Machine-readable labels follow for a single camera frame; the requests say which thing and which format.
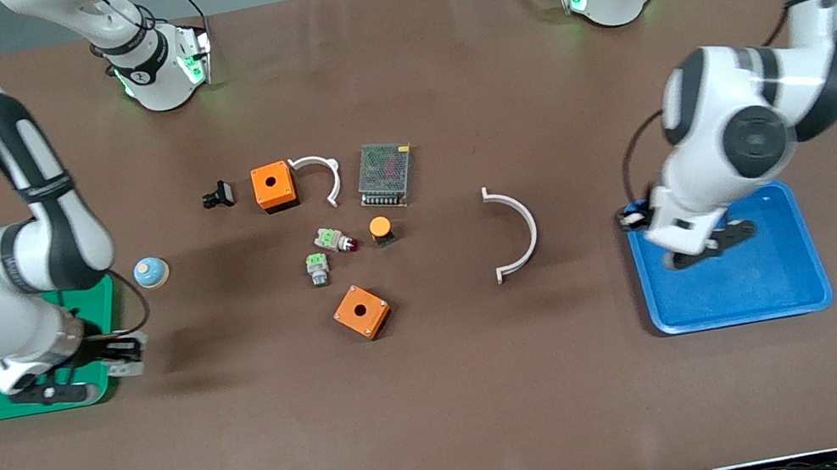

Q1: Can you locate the blue plastic tray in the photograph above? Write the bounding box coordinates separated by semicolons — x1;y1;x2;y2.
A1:
620;170;837;342

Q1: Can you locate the blue cream round knob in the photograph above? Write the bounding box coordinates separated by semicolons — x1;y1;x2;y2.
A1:
131;254;173;292

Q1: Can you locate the large white curved clip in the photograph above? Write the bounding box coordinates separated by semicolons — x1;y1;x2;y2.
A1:
480;179;547;286

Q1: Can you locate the brown table mat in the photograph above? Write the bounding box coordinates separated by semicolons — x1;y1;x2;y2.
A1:
0;0;837;470

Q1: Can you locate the green push button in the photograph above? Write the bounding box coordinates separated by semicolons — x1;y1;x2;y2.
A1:
304;251;333;289

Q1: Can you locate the orange button box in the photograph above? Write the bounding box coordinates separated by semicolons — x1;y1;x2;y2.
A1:
328;280;396;346
249;159;301;217

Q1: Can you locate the metal mesh power supply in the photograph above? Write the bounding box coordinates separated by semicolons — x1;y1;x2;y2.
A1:
349;136;421;215

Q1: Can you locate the red indicator light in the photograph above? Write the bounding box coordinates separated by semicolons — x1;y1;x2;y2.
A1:
312;222;360;259

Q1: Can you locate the small white curved clip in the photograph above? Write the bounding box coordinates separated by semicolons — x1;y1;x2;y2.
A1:
287;150;347;215

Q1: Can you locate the small black switch part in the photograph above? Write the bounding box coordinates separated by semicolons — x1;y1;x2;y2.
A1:
199;179;237;212

